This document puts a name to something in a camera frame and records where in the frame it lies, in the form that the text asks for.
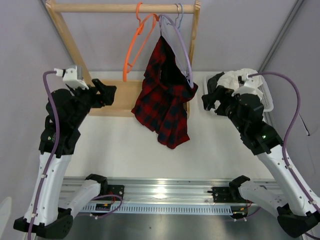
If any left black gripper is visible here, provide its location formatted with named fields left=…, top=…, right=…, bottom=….
left=67, top=78, right=117, bottom=127

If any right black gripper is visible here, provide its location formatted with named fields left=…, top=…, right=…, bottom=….
left=202, top=85, right=247, bottom=134

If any red black plaid skirt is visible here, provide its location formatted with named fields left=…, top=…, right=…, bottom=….
left=131, top=36, right=198, bottom=149

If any lilac plastic hanger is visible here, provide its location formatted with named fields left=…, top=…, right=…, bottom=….
left=158, top=13, right=195, bottom=89

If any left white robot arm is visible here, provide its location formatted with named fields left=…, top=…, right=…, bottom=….
left=13, top=78, right=117, bottom=240

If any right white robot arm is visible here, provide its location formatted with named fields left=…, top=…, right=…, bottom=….
left=201, top=85, right=320, bottom=238

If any orange plastic hanger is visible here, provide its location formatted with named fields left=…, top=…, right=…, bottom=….
left=122, top=1, right=161, bottom=82

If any black garment in basket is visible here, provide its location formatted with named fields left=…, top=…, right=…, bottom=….
left=206, top=72, right=225, bottom=93

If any wooden clothes rack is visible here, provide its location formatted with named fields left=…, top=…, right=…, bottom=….
left=45, top=0, right=201, bottom=117

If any white crumpled cloth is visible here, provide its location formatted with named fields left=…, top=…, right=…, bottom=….
left=217, top=68, right=258, bottom=90

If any white plastic basket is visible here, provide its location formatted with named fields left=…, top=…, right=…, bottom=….
left=203, top=75, right=274, bottom=113

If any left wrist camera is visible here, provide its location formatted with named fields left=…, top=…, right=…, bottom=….
left=54, top=65, right=89, bottom=90

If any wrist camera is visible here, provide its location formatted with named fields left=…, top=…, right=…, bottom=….
left=54, top=65, right=89, bottom=90
left=232, top=74, right=263, bottom=99

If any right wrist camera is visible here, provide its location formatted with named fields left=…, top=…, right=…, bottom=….
left=232, top=74, right=263, bottom=99

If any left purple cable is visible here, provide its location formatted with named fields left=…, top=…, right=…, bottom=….
left=26, top=70, right=63, bottom=240

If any purple cable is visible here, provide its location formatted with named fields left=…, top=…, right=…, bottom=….
left=26, top=70, right=63, bottom=240
left=234, top=71, right=320, bottom=240

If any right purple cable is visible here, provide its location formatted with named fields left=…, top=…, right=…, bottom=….
left=234, top=71, right=320, bottom=240

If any light blue wire hanger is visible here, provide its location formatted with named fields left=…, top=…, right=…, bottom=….
left=159, top=3, right=186, bottom=31

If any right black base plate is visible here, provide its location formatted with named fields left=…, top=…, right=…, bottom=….
left=207, top=186, right=247, bottom=204

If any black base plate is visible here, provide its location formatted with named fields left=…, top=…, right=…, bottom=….
left=104, top=184, right=125, bottom=201
left=207, top=186, right=247, bottom=204

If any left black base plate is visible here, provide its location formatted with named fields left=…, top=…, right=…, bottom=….
left=104, top=184, right=125, bottom=201

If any aluminium mounting rail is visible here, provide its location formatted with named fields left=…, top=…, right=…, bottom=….
left=62, top=176, right=286, bottom=207

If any slotted cable duct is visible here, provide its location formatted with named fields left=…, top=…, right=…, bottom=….
left=80, top=203, right=233, bottom=216

